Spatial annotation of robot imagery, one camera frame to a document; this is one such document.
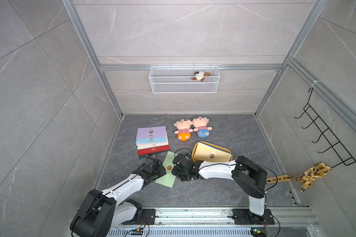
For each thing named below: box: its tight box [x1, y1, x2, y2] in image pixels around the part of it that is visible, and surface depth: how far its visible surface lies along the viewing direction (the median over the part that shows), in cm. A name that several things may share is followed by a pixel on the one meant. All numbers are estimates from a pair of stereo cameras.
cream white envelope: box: [136, 142, 170, 151], surface depth 103 cm
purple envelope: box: [135, 125, 167, 140], surface depth 111 cm
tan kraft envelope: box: [193, 142, 232, 162], surface depth 95 cm
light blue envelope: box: [135, 136, 167, 144], surface depth 106 cm
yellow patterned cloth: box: [266, 161, 332, 193], surface depth 70 cm
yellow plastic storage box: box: [191, 141, 234, 162], surface depth 95 cm
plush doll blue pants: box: [192, 116, 213, 139], surface depth 106 cm
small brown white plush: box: [192, 71, 212, 82], surface depth 90 cm
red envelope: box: [137, 145, 171, 157], surface depth 100 cm
